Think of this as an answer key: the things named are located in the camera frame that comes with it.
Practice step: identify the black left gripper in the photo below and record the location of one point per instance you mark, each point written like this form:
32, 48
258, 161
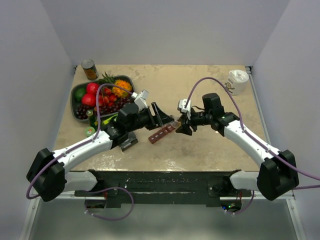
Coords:
161, 117

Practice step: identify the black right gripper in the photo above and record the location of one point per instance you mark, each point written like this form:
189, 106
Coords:
185, 129

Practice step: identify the clear pill bottle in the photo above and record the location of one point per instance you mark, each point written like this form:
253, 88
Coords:
176, 121

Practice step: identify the red weekly pill organizer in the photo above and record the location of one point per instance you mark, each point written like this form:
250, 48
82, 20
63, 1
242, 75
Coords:
161, 133

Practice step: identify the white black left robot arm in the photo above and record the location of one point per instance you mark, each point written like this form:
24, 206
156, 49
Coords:
51, 172

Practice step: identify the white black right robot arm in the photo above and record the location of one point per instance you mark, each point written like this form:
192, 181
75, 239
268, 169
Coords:
274, 177

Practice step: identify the black razor stand box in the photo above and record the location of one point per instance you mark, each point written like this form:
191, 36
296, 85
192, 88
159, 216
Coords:
132, 140

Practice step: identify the orange spiky fruit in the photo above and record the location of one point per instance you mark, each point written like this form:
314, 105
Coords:
125, 88

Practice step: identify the green small box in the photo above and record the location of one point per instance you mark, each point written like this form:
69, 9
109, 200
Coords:
109, 120

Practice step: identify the strawberry pile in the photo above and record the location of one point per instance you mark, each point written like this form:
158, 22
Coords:
106, 101

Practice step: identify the green glass bottle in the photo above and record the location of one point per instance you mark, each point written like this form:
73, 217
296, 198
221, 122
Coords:
92, 119

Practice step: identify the red apple lower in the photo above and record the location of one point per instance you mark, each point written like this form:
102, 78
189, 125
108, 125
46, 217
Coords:
89, 99

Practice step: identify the red apple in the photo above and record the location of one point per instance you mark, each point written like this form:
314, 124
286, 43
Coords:
92, 88
89, 99

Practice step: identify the red apple upper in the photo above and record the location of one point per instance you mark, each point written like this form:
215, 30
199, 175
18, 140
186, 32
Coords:
92, 88

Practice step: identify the dark grey fruit tray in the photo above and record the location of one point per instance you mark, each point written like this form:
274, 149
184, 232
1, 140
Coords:
110, 80

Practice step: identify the dark red grape bunch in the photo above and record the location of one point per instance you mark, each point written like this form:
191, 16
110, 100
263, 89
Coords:
80, 112

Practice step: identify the green lime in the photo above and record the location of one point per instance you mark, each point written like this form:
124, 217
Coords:
79, 93

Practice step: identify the tin can yellow label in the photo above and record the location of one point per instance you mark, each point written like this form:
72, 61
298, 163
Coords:
90, 69

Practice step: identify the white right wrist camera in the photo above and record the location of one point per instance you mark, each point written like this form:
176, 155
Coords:
184, 108

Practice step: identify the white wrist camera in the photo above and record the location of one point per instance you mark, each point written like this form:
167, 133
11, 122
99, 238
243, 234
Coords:
184, 108
140, 99

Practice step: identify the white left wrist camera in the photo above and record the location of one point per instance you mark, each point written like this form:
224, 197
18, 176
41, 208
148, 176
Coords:
140, 99

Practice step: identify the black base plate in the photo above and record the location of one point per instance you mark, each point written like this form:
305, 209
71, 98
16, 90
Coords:
163, 188

